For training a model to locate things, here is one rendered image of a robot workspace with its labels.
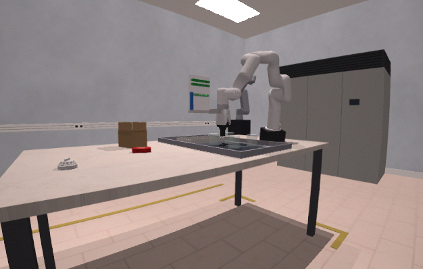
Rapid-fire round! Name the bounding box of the brown cardboard box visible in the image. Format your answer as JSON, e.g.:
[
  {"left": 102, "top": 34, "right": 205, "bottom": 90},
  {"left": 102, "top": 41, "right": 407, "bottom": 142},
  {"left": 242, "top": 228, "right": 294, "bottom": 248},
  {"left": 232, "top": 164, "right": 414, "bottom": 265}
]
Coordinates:
[{"left": 118, "top": 122, "right": 147, "bottom": 149}]

